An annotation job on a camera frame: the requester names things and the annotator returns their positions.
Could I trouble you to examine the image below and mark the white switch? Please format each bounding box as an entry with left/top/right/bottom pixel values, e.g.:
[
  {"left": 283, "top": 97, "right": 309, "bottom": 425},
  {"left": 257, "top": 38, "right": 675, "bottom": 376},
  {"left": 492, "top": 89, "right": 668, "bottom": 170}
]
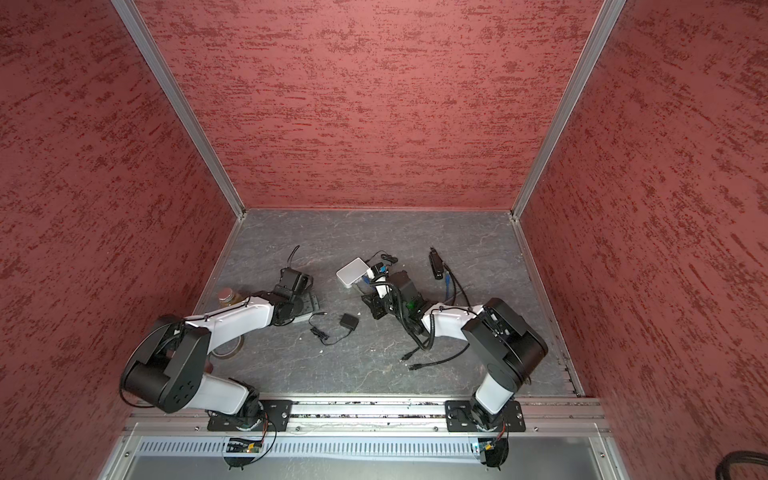
[
  {"left": 336, "top": 257, "right": 370, "bottom": 288},
  {"left": 296, "top": 292, "right": 322, "bottom": 321}
]

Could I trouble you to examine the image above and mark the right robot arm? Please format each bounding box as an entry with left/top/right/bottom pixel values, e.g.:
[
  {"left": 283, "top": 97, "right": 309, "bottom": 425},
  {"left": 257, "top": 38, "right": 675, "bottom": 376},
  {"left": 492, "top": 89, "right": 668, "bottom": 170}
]
[{"left": 363, "top": 271, "right": 548, "bottom": 431}]

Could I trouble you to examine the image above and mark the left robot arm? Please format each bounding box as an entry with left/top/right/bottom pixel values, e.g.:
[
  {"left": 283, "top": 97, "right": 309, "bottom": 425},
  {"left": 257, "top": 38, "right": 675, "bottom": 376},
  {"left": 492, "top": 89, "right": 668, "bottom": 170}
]
[{"left": 119, "top": 267, "right": 314, "bottom": 431}]

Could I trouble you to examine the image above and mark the black stapler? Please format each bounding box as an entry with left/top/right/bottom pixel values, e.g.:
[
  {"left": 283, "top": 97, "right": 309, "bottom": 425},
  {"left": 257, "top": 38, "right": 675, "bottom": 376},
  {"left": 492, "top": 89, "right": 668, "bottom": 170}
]
[{"left": 428, "top": 247, "right": 445, "bottom": 280}]

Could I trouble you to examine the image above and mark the spice jar with brown contents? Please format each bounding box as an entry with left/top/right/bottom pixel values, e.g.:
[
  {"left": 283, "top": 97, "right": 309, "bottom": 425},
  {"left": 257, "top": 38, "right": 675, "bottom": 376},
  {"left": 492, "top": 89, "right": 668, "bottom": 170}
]
[{"left": 217, "top": 287, "right": 244, "bottom": 307}]

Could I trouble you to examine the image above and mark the black ethernet cable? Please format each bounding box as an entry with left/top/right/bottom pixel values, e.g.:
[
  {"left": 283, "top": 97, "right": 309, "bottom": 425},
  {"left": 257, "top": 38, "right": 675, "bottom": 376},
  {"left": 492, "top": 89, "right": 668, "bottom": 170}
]
[
  {"left": 400, "top": 266, "right": 475, "bottom": 362},
  {"left": 407, "top": 341, "right": 472, "bottom": 371}
]

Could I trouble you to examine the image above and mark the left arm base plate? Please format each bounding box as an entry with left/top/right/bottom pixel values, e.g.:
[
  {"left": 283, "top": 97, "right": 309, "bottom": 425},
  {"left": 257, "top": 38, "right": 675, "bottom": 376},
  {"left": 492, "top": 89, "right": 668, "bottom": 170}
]
[{"left": 207, "top": 399, "right": 294, "bottom": 434}]

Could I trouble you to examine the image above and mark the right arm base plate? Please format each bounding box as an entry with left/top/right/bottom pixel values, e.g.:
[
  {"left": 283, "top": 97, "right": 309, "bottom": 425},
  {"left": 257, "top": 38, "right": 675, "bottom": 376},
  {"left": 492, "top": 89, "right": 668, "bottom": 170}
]
[{"left": 444, "top": 400, "right": 526, "bottom": 433}]

